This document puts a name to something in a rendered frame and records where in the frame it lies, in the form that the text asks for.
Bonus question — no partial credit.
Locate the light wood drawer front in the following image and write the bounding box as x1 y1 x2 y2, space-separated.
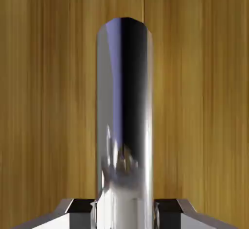
0 0 249 229

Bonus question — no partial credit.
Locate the curved silver metal drawer handle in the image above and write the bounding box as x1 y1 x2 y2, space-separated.
96 17 156 229

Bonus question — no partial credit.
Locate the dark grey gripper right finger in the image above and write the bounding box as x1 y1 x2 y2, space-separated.
153 198 240 229

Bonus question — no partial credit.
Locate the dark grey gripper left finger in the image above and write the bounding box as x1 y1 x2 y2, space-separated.
12 198 98 229

